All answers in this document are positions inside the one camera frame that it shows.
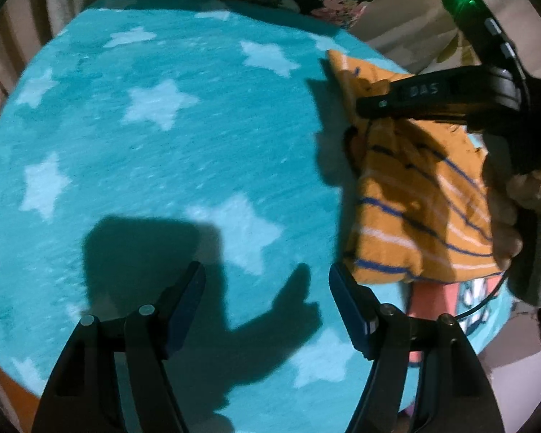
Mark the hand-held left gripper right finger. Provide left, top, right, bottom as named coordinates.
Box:
left=329, top=262, right=506, bottom=433

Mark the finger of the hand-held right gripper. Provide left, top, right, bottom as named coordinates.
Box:
left=356, top=65, right=501, bottom=127

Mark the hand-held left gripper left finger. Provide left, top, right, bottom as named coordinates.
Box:
left=31, top=261, right=207, bottom=433

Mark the orange striped sweater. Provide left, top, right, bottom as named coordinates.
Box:
left=327, top=49, right=506, bottom=285

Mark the person's right hand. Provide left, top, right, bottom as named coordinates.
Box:
left=484, top=153, right=541, bottom=271

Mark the white leaf print pillow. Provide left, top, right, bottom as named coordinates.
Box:
left=356, top=0, right=488, bottom=77

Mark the teal star blanket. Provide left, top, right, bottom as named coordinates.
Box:
left=0, top=0, right=512, bottom=433

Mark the striped beige curtain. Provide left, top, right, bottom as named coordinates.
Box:
left=0, top=0, right=95, bottom=95

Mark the black cable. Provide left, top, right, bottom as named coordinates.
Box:
left=451, top=270, right=511, bottom=322

